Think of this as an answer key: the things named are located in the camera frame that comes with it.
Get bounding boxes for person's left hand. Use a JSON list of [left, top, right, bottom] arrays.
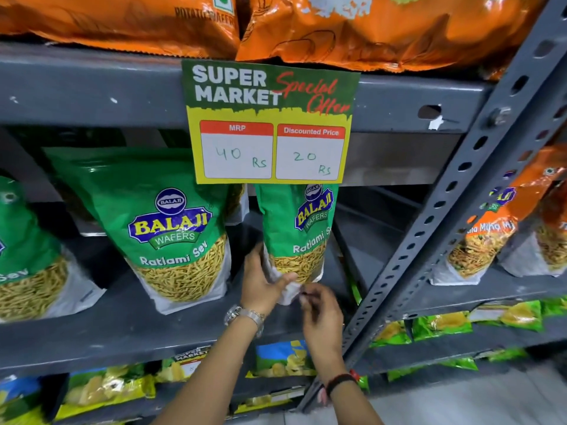
[[240, 243, 298, 316]]

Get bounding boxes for person's right hand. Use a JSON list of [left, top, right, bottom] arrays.
[[299, 282, 351, 386]]

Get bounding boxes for green sev snack bag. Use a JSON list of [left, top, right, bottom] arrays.
[[43, 147, 232, 316], [0, 176, 106, 324], [254, 183, 340, 306]]

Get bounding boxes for person's right forearm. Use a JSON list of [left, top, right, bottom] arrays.
[[327, 377, 384, 425]]

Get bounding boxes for person's left forearm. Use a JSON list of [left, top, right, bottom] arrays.
[[152, 321, 263, 425]]

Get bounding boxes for silver wristwatch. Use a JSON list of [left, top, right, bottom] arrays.
[[224, 304, 265, 338]]

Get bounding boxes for blue yellow chips packet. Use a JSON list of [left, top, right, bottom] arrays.
[[246, 340, 318, 379], [0, 375, 47, 425]]

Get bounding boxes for black and red wrist band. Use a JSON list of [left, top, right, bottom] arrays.
[[325, 370, 361, 398]]

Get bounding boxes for yellow green chips packet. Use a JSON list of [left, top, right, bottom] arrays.
[[234, 387, 294, 415], [54, 364, 157, 422], [155, 356, 187, 384]]

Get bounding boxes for small price offer sign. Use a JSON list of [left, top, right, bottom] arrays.
[[172, 346, 212, 377]]

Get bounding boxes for row of green chips packets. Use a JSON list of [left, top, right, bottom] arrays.
[[350, 283, 567, 382]]

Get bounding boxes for grey metal shelf rack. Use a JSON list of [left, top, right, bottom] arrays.
[[332, 128, 567, 396], [0, 0, 567, 425]]

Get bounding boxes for green yellow price offer sign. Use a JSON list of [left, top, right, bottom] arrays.
[[181, 59, 361, 185]]

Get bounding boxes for orange mix snack bag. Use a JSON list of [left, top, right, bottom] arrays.
[[431, 145, 567, 286], [498, 180, 567, 278]]

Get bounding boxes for large orange wafer bag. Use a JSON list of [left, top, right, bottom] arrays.
[[236, 0, 550, 81], [0, 0, 241, 61]]

